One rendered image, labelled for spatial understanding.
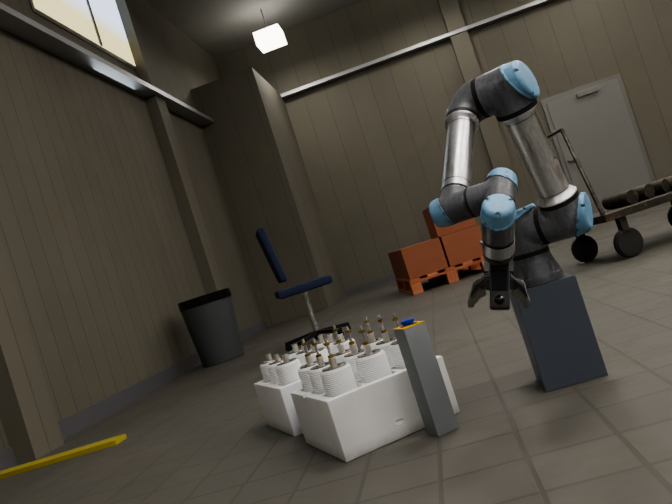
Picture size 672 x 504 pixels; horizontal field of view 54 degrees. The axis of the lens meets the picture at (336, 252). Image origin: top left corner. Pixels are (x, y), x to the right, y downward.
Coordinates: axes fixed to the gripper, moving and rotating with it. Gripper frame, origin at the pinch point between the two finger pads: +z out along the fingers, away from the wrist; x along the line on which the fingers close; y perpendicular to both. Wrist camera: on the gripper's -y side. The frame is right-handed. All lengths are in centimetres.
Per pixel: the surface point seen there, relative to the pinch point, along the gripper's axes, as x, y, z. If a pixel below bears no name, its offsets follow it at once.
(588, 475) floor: -16, -48, -10
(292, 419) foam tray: 72, 3, 68
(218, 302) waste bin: 257, 258, 320
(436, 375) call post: 17.0, -7.2, 20.6
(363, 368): 39.2, -2.1, 26.1
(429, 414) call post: 18.9, -16.0, 26.7
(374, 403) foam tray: 35.1, -12.2, 28.6
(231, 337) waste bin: 247, 237, 349
